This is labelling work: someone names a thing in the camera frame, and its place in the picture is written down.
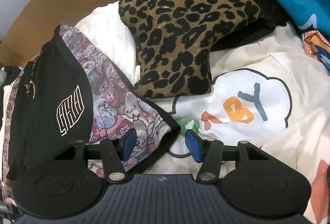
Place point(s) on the brown cardboard sheet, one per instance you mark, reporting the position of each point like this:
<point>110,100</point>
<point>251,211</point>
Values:
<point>36,23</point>

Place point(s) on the black garment pile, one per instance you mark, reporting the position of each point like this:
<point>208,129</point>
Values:
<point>11,79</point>

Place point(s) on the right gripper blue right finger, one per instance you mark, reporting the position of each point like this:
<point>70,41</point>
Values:
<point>209,152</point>

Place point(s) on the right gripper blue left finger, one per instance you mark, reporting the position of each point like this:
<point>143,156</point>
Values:
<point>114,152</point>

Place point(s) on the black shorts with bear print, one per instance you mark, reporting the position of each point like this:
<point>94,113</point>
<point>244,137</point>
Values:
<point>73,92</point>

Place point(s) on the cream bear print blanket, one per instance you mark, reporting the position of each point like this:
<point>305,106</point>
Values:
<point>268,92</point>

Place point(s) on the leopard print cushion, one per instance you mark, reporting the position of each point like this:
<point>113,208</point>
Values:
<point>174,38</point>

